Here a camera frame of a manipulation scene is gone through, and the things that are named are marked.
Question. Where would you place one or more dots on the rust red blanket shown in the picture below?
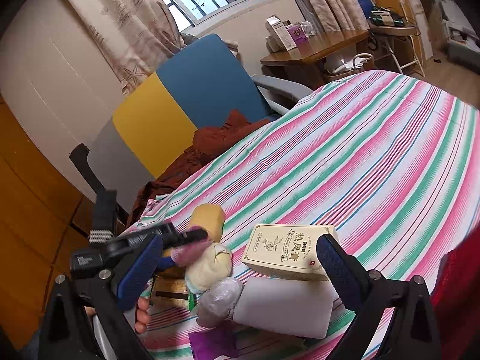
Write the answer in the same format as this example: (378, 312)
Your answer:
(208, 144)

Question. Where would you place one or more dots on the purple box on desk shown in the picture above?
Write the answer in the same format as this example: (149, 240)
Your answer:
(297, 33)

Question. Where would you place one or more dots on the cream herbal medicine box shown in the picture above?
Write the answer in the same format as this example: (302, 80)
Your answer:
(286, 251)

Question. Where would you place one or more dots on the left floral curtain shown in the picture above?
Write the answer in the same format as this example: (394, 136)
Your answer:
(134, 36)

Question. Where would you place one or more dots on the clear plastic ball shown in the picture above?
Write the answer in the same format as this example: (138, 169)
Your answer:
(217, 304)

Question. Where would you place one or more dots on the round folding side table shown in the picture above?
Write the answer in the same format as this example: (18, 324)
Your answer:
(402, 45)

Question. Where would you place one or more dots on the grey yellow blue headboard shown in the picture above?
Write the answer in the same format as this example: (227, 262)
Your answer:
(196, 88)

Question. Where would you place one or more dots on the person's left hand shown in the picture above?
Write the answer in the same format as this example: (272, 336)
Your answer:
(139, 317)

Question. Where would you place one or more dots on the small yellow sponge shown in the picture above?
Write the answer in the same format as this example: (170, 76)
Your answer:
(209, 217)

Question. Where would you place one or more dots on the wooden desk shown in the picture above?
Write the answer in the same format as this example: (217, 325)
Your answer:
(305, 63)

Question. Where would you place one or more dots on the white product box on desk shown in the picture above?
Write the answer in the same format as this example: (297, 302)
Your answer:
(279, 32)

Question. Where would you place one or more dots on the striped pink green bed sheet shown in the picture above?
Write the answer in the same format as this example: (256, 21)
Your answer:
(390, 161)

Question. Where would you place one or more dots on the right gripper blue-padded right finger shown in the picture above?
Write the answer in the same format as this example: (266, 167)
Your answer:
(412, 332)

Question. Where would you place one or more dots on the red cushion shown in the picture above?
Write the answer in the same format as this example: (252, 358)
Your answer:
(456, 300)

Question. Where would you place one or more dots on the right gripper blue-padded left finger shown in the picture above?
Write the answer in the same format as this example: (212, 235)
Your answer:
(85, 316)

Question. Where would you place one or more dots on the wooden wardrobe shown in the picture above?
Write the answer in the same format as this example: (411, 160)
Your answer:
(37, 205)

